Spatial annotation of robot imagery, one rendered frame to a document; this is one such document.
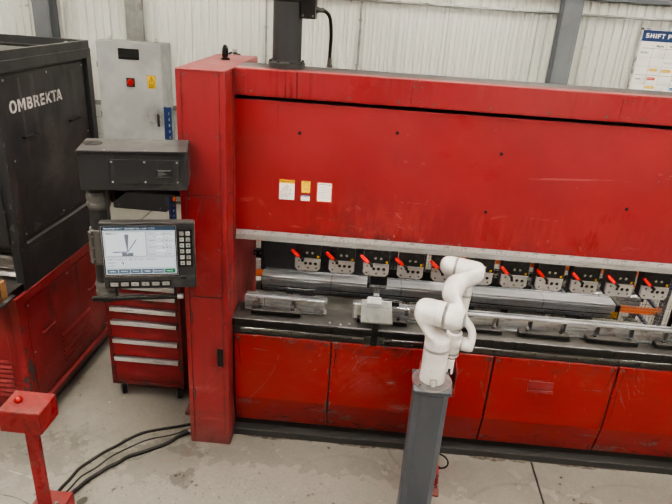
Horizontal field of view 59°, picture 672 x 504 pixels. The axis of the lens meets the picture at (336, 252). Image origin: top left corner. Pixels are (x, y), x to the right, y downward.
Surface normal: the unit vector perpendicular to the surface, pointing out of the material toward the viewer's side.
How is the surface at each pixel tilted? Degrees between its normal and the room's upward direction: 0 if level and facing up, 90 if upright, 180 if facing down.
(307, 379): 90
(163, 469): 0
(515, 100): 90
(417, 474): 90
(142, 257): 90
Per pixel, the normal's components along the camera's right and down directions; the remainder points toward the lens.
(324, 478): 0.06, -0.92
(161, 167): 0.18, 0.40
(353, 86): -0.07, 0.39
